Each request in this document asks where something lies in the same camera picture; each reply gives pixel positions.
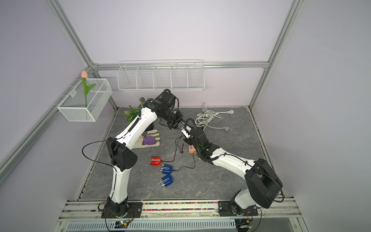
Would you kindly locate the potted green plant black vase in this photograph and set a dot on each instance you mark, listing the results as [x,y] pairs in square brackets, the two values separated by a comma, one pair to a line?
[133,112]

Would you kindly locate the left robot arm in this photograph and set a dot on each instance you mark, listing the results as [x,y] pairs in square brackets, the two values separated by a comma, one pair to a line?
[120,147]

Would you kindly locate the pink artificial tulip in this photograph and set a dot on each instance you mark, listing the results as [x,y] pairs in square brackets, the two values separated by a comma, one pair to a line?
[87,88]

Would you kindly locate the white wire basket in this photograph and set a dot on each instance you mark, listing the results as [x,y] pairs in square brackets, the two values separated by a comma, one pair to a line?
[73,104]

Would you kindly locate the red electric shaver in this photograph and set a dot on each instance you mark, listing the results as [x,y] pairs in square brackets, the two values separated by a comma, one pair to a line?
[155,161]

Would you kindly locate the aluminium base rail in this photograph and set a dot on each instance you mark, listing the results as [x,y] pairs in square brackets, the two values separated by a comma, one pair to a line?
[179,209]

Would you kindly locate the cream hand-shaped holder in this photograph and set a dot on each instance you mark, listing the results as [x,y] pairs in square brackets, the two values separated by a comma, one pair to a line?
[139,143]

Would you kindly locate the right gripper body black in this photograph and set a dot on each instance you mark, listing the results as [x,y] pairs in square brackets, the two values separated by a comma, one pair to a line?
[188,140]

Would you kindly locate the orange power strip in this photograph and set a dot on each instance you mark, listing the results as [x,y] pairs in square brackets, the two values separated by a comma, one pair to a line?
[192,149]

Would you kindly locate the long white wire shelf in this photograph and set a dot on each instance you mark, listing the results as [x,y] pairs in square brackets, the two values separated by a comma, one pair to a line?
[157,75]

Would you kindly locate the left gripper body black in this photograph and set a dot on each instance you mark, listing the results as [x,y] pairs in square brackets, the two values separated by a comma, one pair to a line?
[175,119]

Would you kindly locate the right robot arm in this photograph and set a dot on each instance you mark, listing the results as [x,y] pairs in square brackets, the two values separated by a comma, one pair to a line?
[263,184]

